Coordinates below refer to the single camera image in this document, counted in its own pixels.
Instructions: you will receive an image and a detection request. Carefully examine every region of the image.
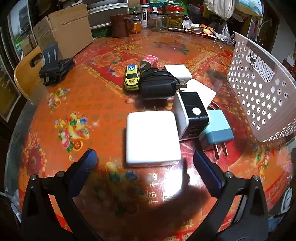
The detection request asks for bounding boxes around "wooden chair left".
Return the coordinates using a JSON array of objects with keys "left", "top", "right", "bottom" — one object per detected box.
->
[{"left": 14, "top": 46, "right": 43, "bottom": 100}]

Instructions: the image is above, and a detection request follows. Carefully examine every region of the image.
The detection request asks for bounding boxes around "red patterned tablecloth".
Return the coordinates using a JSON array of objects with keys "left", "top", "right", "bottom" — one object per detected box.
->
[{"left": 18, "top": 31, "right": 292, "bottom": 240}]

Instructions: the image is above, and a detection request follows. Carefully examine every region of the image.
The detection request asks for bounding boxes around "pink polka dot charger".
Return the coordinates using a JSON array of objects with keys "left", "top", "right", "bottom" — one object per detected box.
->
[{"left": 139, "top": 55, "right": 158, "bottom": 70}]

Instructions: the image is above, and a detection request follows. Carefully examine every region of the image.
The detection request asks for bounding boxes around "empty glass jar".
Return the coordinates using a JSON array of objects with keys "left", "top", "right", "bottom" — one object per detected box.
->
[{"left": 156, "top": 13, "right": 169, "bottom": 32}]

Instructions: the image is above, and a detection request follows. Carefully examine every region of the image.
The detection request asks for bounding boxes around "red lid pickle jar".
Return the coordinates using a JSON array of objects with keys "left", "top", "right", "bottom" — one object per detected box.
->
[{"left": 166, "top": 6, "right": 184, "bottom": 29}]

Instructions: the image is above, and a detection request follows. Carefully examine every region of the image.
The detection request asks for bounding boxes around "black power adapter with cable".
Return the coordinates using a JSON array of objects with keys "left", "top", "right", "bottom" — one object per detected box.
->
[{"left": 139, "top": 68, "right": 187, "bottom": 100}]

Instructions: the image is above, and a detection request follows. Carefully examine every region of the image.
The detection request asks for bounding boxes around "binder clip on basket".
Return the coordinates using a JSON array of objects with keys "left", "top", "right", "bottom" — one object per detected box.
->
[{"left": 247, "top": 46, "right": 258, "bottom": 72}]

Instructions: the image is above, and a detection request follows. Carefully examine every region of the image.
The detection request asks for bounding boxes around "yellow toy car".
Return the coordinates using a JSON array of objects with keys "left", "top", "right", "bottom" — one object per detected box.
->
[{"left": 124, "top": 64, "right": 140, "bottom": 91}]

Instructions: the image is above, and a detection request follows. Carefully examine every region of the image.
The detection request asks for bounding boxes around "black and white cube charger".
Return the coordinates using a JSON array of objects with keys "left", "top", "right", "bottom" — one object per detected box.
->
[{"left": 171, "top": 91, "right": 210, "bottom": 141}]

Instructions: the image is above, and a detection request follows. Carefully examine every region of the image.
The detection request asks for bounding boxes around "teal and white plug adapter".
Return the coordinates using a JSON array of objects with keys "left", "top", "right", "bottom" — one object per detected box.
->
[{"left": 199, "top": 109, "right": 234, "bottom": 160}]

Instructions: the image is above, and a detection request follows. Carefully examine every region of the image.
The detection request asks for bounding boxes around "small white charger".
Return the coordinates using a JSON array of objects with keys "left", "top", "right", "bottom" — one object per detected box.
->
[{"left": 164, "top": 64, "right": 192, "bottom": 84}]

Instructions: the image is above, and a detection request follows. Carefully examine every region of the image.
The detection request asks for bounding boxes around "brown ceramic mug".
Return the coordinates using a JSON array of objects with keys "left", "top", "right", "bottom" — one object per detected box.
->
[{"left": 109, "top": 14, "right": 134, "bottom": 38}]

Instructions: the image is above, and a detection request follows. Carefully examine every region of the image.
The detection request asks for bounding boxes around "orange honey jar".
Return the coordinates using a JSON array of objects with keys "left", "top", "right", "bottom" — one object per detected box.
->
[{"left": 132, "top": 18, "right": 142, "bottom": 33}]

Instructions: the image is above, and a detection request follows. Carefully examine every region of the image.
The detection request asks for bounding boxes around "large white square charger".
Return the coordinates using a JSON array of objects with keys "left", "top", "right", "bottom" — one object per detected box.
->
[{"left": 125, "top": 110, "right": 182, "bottom": 167}]

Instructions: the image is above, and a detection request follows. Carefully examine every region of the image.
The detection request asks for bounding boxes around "white perforated plastic basket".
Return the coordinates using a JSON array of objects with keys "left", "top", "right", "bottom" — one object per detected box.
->
[{"left": 227, "top": 33, "right": 295, "bottom": 143}]

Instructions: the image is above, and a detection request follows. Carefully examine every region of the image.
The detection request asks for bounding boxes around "cardboard box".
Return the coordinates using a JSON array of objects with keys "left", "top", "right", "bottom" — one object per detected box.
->
[{"left": 33, "top": 4, "right": 93, "bottom": 60}]

